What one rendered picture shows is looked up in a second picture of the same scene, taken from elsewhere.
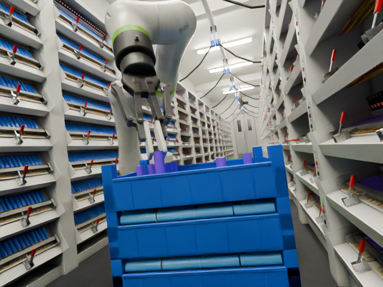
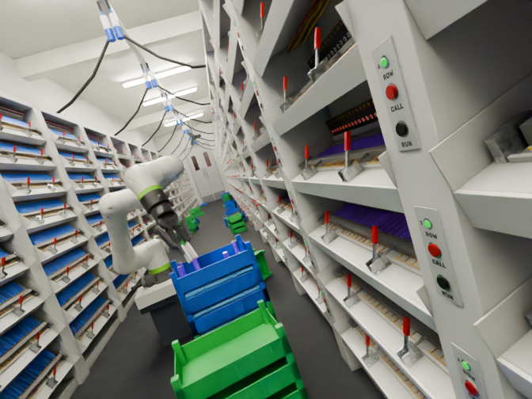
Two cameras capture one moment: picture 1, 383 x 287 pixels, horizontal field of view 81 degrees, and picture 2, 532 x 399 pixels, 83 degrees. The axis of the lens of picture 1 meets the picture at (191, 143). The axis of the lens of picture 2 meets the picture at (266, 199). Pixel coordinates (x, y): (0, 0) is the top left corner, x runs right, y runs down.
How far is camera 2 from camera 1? 0.75 m
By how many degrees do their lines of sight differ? 25
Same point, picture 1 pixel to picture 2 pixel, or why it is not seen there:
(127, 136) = (123, 238)
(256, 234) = (248, 280)
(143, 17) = (154, 176)
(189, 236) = (220, 291)
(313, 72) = (259, 163)
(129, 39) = (154, 197)
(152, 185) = (198, 275)
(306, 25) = (248, 131)
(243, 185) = (238, 263)
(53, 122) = (20, 242)
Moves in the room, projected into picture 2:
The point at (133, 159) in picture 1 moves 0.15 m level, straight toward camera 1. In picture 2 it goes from (129, 256) to (137, 257)
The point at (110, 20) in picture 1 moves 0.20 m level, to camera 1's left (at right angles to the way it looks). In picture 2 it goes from (133, 183) to (73, 202)
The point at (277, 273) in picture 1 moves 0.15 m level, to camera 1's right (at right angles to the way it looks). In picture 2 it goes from (259, 293) to (292, 275)
